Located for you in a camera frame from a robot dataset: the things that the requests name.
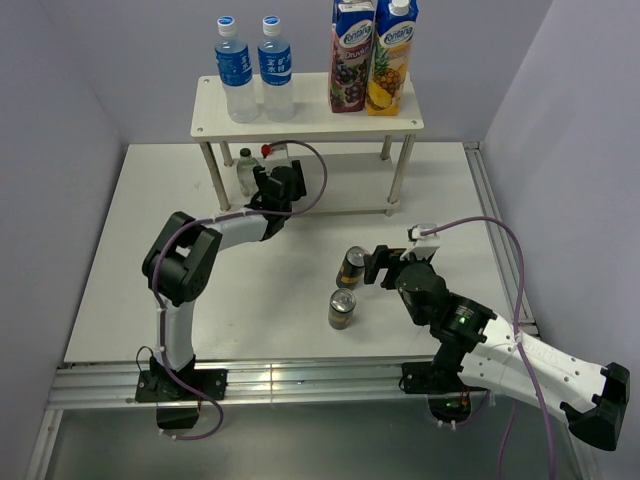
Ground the clear green cap bottle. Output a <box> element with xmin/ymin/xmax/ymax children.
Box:
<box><xmin>236</xmin><ymin>147</ymin><xmax>261</xmax><ymax>198</ymax></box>

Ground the black yellow drink can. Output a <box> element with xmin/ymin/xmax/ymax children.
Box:
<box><xmin>336</xmin><ymin>246</ymin><xmax>369</xmax><ymax>290</ymax></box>
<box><xmin>328</xmin><ymin>288</ymin><xmax>356</xmax><ymax>330</ymax></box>

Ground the blue label water bottle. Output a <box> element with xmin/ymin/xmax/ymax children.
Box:
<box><xmin>257</xmin><ymin>15</ymin><xmax>295</xmax><ymax>122</ymax></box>
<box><xmin>215</xmin><ymin>16</ymin><xmax>259</xmax><ymax>124</ymax></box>

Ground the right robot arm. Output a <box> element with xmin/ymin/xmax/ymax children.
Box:
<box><xmin>364</xmin><ymin>245</ymin><xmax>630</xmax><ymax>451</ymax></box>

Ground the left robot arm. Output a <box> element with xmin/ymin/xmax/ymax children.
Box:
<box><xmin>135</xmin><ymin>160</ymin><xmax>307</xmax><ymax>403</ymax></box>

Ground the white two-tier shelf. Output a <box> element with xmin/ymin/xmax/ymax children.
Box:
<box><xmin>190</xmin><ymin>72</ymin><xmax>424</xmax><ymax>216</ymax></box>

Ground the grape juice carton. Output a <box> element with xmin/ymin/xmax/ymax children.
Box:
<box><xmin>328</xmin><ymin>1</ymin><xmax>375</xmax><ymax>113</ymax></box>

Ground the pineapple juice carton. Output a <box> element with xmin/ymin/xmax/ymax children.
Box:
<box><xmin>365</xmin><ymin>0</ymin><xmax>419</xmax><ymax>116</ymax></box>

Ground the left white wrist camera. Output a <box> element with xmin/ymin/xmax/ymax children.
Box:
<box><xmin>261</xmin><ymin>144</ymin><xmax>291</xmax><ymax>170</ymax></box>

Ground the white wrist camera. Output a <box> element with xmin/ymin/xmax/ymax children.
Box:
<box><xmin>400</xmin><ymin>223</ymin><xmax>441</xmax><ymax>262</ymax></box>
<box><xmin>261</xmin><ymin>144</ymin><xmax>291</xmax><ymax>170</ymax></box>

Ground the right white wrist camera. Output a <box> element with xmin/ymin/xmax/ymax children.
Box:
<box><xmin>400</xmin><ymin>223</ymin><xmax>441</xmax><ymax>262</ymax></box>

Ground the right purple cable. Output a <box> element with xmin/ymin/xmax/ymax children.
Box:
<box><xmin>424</xmin><ymin>215</ymin><xmax>559</xmax><ymax>480</ymax></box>

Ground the right side aluminium rail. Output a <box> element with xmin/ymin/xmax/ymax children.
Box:
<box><xmin>463</xmin><ymin>142</ymin><xmax>540</xmax><ymax>337</ymax></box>

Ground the aluminium mounting rail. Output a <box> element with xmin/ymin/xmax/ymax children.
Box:
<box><xmin>47</xmin><ymin>357</ymin><xmax>491</xmax><ymax>411</ymax></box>

